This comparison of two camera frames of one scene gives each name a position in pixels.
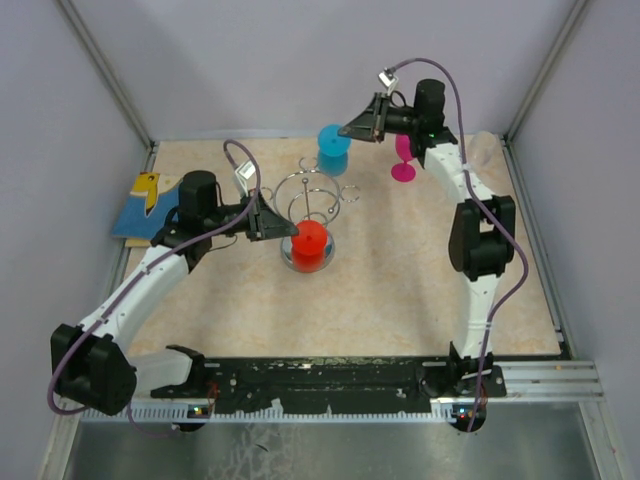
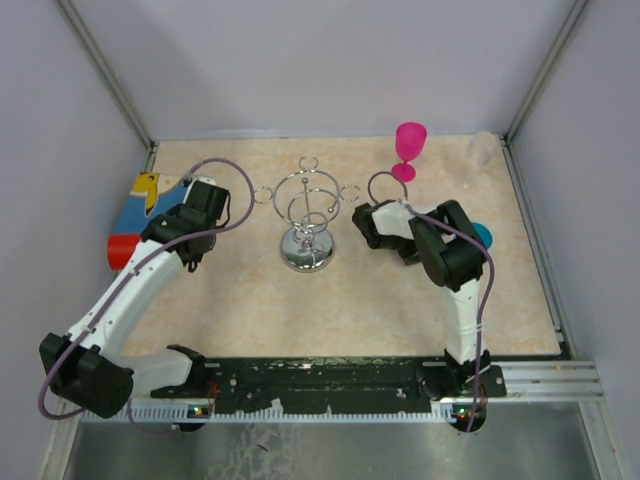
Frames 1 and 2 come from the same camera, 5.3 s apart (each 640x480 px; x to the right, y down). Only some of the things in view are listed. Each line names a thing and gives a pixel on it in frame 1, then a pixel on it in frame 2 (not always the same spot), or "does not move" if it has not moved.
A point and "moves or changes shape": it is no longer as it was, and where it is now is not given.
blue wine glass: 333,151 moves or changes shape
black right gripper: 370,125 → 410,255
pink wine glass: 403,172 does not move
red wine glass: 309,247 → 120,248
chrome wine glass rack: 309,199 does not move
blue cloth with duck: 141,213 does not move
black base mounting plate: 321,385 does not move
